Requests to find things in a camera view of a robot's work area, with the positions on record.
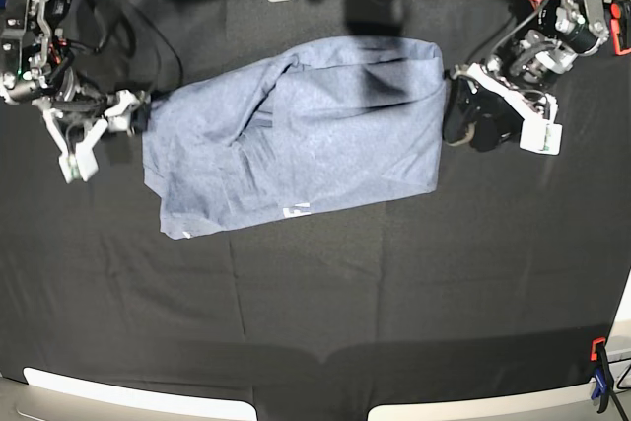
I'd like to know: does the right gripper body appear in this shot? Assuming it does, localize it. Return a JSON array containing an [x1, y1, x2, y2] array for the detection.
[[41, 89, 154, 156]]

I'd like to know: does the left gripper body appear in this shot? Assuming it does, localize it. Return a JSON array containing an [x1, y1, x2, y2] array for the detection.
[[443, 63, 559, 153]]

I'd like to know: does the light blue t-shirt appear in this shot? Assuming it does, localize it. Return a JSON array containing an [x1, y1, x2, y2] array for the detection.
[[142, 36, 447, 240]]

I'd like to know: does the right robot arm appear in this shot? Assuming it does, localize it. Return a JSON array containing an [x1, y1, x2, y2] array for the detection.
[[1, 0, 151, 155]]

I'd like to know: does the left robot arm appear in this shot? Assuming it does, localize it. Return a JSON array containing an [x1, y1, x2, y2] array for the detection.
[[443, 0, 609, 156]]

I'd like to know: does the red clamp top right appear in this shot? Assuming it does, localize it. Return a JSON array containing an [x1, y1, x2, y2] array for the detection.
[[609, 0, 631, 56]]

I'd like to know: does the black table cloth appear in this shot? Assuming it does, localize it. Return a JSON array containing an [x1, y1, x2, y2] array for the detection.
[[0, 0, 631, 412]]

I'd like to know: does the clamp bottom right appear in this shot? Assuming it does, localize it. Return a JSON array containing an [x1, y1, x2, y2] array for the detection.
[[590, 337, 613, 414]]

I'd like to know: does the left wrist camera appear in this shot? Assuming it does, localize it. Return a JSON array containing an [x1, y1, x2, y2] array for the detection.
[[519, 119, 563, 156]]

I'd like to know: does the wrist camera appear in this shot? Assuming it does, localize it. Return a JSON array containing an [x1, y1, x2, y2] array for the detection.
[[58, 147, 99, 183], [519, 119, 563, 156]]

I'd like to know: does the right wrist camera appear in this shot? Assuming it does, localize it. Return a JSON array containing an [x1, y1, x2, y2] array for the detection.
[[58, 147, 99, 183]]

